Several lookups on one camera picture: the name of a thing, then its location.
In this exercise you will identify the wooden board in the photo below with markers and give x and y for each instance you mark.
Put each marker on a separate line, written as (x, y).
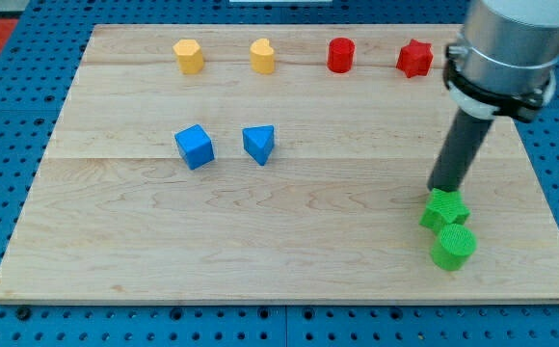
(115, 217)

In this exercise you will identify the yellow hexagon block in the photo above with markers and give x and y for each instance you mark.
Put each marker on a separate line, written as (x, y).
(189, 56)

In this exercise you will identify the yellow heart block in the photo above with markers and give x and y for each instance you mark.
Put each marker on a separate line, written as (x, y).
(262, 56)

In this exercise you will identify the red cylinder block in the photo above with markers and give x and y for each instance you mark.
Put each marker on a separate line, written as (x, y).
(340, 55)

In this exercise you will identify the blue cube block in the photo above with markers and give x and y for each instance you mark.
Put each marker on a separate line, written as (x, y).
(194, 146)

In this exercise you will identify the green cylinder block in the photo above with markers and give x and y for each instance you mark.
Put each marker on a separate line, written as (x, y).
(453, 246)

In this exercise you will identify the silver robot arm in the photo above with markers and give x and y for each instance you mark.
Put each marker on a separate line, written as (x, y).
(501, 64)

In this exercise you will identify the blue triangle block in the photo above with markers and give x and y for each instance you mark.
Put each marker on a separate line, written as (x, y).
(259, 142)

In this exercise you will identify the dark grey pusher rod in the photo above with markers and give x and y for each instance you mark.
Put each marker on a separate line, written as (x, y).
(462, 142)

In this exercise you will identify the green star block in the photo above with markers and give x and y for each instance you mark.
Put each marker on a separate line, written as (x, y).
(442, 209)

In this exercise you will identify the red star block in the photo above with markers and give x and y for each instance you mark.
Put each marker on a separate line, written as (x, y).
(415, 58)

